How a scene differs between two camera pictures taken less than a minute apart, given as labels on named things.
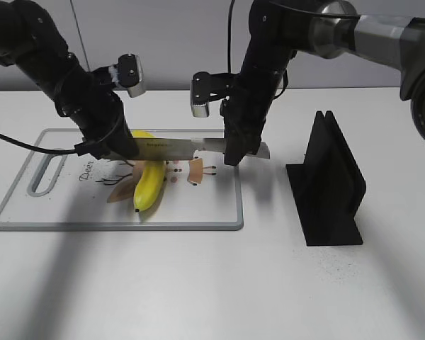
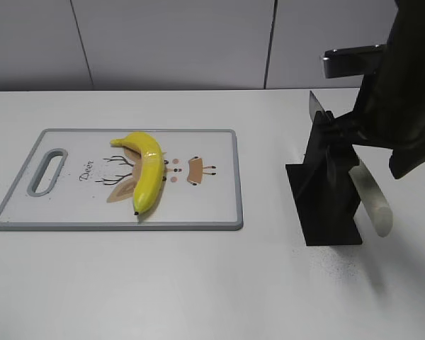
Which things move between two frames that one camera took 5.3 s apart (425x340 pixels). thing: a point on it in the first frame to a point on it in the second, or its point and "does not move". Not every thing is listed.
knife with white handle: x=184 y=148 to x=372 y=197
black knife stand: x=326 y=189 does not move
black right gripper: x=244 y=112 to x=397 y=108
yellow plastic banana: x=151 y=182 does not move
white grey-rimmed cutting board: x=57 y=192 does not move
